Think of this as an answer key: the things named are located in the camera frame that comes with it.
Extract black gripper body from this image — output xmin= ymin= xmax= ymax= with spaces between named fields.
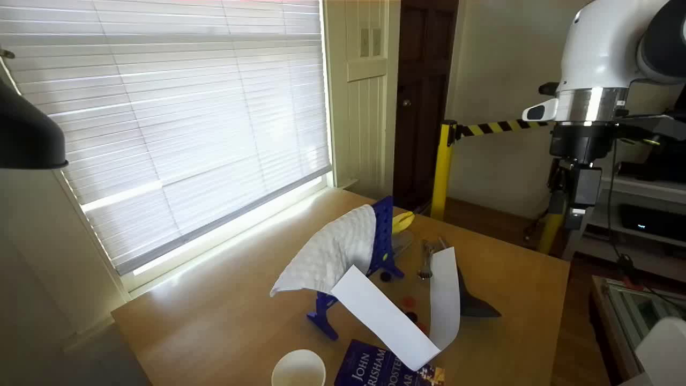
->
xmin=548 ymin=125 xmax=617 ymax=188

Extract white shelf unit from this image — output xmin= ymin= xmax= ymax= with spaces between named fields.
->
xmin=570 ymin=167 xmax=686 ymax=285

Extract black electronic device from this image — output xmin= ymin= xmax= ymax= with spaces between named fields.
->
xmin=617 ymin=202 xmax=686 ymax=245

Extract yellow black caution tape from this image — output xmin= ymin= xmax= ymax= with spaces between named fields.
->
xmin=449 ymin=115 xmax=557 ymax=142

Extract grey storage bin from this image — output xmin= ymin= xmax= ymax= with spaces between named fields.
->
xmin=587 ymin=275 xmax=686 ymax=381

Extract dark brown wooden door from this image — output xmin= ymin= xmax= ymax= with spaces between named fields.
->
xmin=392 ymin=0 xmax=462 ymax=215

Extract yellow banana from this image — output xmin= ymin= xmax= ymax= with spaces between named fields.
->
xmin=391 ymin=209 xmax=419 ymax=238

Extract blue plastic stand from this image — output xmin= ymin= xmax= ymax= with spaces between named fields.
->
xmin=306 ymin=195 xmax=408 ymax=344

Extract white paper strip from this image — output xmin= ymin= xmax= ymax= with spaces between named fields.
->
xmin=330 ymin=245 xmax=464 ymax=374

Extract white quilted towel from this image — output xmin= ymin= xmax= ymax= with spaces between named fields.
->
xmin=269 ymin=202 xmax=379 ymax=299

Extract purple John Grisham book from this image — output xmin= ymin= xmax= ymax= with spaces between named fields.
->
xmin=333 ymin=338 xmax=447 ymax=386

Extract white paper cup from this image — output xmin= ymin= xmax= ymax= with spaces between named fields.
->
xmin=269 ymin=347 xmax=330 ymax=386

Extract large white window blinds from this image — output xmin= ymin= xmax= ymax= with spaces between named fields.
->
xmin=0 ymin=0 xmax=334 ymax=276

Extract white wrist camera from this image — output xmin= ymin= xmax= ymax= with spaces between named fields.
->
xmin=521 ymin=96 xmax=561 ymax=125

